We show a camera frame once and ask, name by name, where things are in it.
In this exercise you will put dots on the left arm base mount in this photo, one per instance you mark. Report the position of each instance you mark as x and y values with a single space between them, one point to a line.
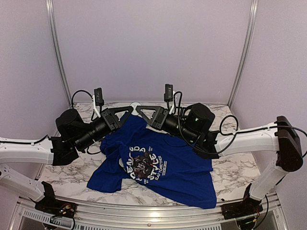
54 203

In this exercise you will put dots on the aluminium corner post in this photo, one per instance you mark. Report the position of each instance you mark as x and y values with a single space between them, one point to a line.
56 47
244 54

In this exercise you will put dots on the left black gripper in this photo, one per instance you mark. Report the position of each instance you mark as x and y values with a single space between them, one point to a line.
112 121

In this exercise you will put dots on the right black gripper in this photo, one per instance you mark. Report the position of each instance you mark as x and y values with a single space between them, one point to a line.
158 119

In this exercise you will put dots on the aluminium front rail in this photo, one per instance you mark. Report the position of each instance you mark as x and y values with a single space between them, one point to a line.
103 216

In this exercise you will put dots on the blue printed t-shirt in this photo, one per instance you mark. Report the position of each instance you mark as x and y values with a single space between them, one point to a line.
163 164

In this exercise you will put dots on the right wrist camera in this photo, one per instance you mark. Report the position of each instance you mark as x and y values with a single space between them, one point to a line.
168 95

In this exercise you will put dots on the right aluminium corner post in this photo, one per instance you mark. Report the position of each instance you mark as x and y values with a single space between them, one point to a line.
244 54

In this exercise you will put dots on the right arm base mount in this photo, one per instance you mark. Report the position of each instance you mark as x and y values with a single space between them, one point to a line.
247 206

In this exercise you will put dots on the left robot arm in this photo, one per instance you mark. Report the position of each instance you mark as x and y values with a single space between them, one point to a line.
75 136

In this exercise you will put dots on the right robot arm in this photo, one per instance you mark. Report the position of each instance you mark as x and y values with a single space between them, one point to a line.
193 124

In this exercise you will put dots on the left aluminium corner post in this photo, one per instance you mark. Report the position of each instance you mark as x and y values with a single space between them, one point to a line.
56 47

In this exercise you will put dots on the blue white round brooch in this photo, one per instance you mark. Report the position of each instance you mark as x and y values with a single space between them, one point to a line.
134 106

